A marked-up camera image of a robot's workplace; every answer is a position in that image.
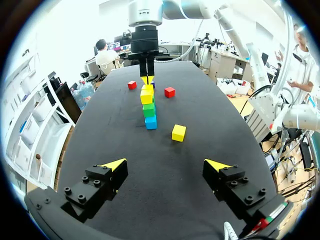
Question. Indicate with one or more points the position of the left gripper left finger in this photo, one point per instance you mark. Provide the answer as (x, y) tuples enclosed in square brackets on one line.
[(100, 185)]

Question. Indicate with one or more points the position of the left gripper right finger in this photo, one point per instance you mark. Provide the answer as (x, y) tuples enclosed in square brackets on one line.
[(230, 185)]

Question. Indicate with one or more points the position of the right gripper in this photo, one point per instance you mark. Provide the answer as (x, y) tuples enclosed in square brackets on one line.
[(145, 42)]

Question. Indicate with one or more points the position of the yellow cube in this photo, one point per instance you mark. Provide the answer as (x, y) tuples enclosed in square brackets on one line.
[(146, 97), (147, 87), (179, 132)]

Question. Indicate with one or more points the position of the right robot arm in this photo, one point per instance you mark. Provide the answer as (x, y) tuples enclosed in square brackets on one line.
[(145, 12)]

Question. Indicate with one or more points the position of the purple cube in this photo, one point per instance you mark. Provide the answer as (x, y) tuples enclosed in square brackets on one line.
[(153, 85)]

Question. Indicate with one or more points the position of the red cube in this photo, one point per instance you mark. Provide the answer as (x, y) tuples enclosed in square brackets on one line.
[(169, 92), (132, 85)]

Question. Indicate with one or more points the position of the green cube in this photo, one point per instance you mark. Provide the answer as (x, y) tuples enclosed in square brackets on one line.
[(148, 110), (154, 105)]

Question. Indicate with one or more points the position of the blue cube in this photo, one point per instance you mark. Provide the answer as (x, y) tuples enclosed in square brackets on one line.
[(151, 122)]

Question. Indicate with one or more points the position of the person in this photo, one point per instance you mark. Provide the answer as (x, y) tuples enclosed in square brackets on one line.
[(106, 57), (301, 65)]

